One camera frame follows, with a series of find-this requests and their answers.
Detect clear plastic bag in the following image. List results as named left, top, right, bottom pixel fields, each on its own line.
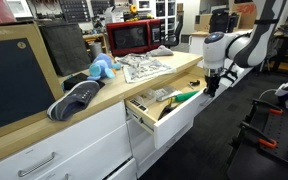
left=139, top=85, right=183, bottom=103

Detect black office chair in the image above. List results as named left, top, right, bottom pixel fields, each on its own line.
left=161, top=14, right=184, bottom=50

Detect black parts organizer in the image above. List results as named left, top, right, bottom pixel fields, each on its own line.
left=58, top=0, right=92, bottom=24

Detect white drawer with wooden interior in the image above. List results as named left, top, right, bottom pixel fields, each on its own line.
left=124, top=71, right=232, bottom=150

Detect newspaper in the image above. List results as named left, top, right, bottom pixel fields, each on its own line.
left=114, top=52, right=178, bottom=85

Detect metal drawer handle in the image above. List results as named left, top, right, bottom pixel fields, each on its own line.
left=17, top=151, right=57, bottom=178

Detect white chest with wooden top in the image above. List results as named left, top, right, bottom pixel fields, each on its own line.
left=0, top=50, right=232, bottom=180

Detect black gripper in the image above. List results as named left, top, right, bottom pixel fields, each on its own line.
left=203, top=74, right=223, bottom=98

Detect metal cup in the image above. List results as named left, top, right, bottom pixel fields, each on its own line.
left=88, top=41, right=104, bottom=61

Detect dark gray felt bag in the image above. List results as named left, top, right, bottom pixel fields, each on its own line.
left=38, top=22, right=93, bottom=77

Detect red and black microwave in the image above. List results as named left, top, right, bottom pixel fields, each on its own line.
left=105, top=18, right=163, bottom=57

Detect black perforated cart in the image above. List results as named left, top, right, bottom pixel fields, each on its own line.
left=226, top=97, right=288, bottom=180

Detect orange clamp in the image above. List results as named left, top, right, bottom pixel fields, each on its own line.
left=268, top=107, right=285, bottom=116
left=257, top=137, right=279, bottom=150

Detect blue plush toy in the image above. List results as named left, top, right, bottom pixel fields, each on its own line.
left=86, top=52, right=122, bottom=82

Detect gray cloth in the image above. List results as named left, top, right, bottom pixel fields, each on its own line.
left=149, top=44, right=175, bottom=58

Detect black equipment bag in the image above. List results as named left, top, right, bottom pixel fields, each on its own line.
left=208, top=7, right=240, bottom=34

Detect white glass door cabinet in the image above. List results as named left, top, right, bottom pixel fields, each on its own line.
left=135, top=0, right=178, bottom=38

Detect gray sneaker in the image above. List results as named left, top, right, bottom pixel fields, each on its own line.
left=46, top=79, right=101, bottom=122

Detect cardboard box with black panel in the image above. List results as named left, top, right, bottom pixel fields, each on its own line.
left=0, top=20, right=65, bottom=145

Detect black keys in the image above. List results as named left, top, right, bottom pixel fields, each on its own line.
left=187, top=79, right=201, bottom=90

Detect black flat case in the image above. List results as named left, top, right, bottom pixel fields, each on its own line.
left=61, top=72, right=106, bottom=92

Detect cardboard box with orange logo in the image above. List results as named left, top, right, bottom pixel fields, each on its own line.
left=228, top=0, right=257, bottom=31

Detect black and yellow pliers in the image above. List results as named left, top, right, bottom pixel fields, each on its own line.
left=157, top=99, right=179, bottom=121

